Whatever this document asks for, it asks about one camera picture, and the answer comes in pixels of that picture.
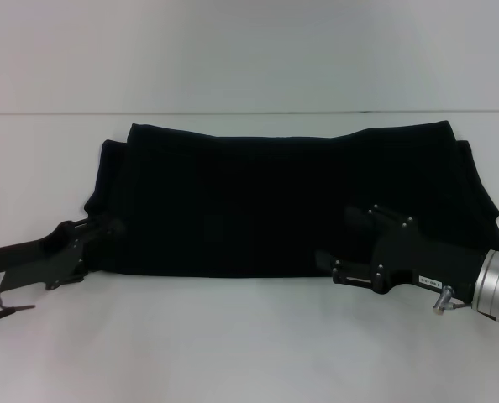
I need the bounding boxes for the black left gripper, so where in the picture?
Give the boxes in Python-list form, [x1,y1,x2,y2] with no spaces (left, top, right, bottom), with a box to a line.
[0,212,128,294]

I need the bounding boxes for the thin wrist cable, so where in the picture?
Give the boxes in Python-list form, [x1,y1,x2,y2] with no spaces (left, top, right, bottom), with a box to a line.
[0,293,37,327]
[445,298,474,312]

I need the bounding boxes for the thin right wrist cable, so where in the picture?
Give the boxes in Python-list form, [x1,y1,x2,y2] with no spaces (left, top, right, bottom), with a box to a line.
[445,298,474,312]

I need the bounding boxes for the black shirt with FREE print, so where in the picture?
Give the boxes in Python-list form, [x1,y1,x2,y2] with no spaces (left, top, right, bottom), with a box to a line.
[83,120,499,280]

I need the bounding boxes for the thin left wrist cable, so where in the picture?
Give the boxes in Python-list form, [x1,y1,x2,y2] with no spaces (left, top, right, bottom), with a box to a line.
[0,293,37,327]

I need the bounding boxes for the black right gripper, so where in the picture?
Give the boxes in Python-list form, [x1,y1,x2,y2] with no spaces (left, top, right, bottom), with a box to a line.
[314,203,493,304]

